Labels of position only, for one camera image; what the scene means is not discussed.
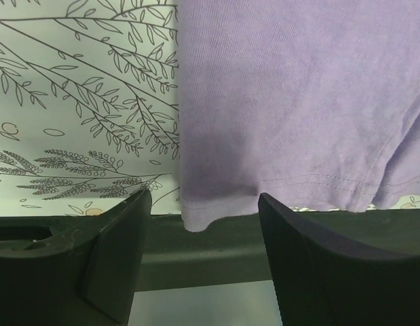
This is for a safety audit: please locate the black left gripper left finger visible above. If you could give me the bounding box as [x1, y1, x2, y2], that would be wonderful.
[0, 191, 152, 325]

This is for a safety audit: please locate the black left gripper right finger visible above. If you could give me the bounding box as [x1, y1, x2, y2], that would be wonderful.
[258, 194, 420, 325]

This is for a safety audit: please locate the purple t shirt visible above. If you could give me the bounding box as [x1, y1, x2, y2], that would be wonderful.
[178, 1, 420, 232]

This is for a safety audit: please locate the floral patterned table mat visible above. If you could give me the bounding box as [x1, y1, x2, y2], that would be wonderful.
[0, 0, 420, 218]

